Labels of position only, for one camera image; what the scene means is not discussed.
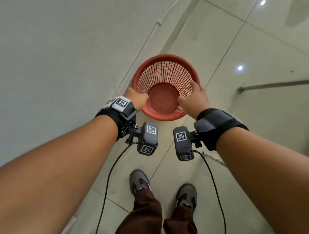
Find black wrist strap with marker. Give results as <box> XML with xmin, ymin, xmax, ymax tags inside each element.
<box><xmin>95</xmin><ymin>95</ymin><xmax>138</xmax><ymax>142</ymax></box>

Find person's left hand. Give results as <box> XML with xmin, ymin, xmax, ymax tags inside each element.
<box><xmin>124</xmin><ymin>87</ymin><xmax>149</xmax><ymax>112</ymax></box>

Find white wall conduit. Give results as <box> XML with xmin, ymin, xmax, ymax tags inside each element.
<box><xmin>113</xmin><ymin>0</ymin><xmax>180</xmax><ymax>97</ymax></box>

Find brown trousers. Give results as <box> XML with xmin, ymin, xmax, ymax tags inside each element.
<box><xmin>115</xmin><ymin>188</ymin><xmax>198</xmax><ymax>234</ymax></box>

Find grey metal rail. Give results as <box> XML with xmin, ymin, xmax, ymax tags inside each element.
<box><xmin>238</xmin><ymin>79</ymin><xmax>309</xmax><ymax>92</ymax></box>

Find person's right hand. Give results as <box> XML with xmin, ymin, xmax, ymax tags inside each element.
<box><xmin>177</xmin><ymin>81</ymin><xmax>210</xmax><ymax>120</ymax></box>

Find grey wrist camera with markers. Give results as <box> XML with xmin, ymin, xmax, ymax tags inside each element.
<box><xmin>173</xmin><ymin>126</ymin><xmax>203</xmax><ymax>162</ymax></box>
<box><xmin>123</xmin><ymin>122</ymin><xmax>159</xmax><ymax>156</ymax></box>

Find red plastic mesh basket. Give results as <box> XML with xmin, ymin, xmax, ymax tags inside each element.
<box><xmin>132</xmin><ymin>54</ymin><xmax>200</xmax><ymax>122</ymax></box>

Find black and grey wrist strap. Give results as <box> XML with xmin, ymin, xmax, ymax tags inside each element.
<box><xmin>194</xmin><ymin>108</ymin><xmax>249</xmax><ymax>151</ymax></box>

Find person's right forearm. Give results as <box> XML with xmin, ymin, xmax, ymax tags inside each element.
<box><xmin>215</xmin><ymin>126</ymin><xmax>309</xmax><ymax>234</ymax></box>

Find grey shoe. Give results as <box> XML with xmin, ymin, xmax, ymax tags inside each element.
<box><xmin>129</xmin><ymin>169</ymin><xmax>151</xmax><ymax>196</ymax></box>
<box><xmin>175</xmin><ymin>183</ymin><xmax>197</xmax><ymax>213</ymax></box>

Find black cable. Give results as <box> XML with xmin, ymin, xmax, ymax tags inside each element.
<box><xmin>193</xmin><ymin>150</ymin><xmax>227</xmax><ymax>234</ymax></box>
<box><xmin>95</xmin><ymin>142</ymin><xmax>138</xmax><ymax>234</ymax></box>

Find person's left forearm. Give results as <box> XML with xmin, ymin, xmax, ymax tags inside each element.
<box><xmin>0</xmin><ymin>114</ymin><xmax>119</xmax><ymax>234</ymax></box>

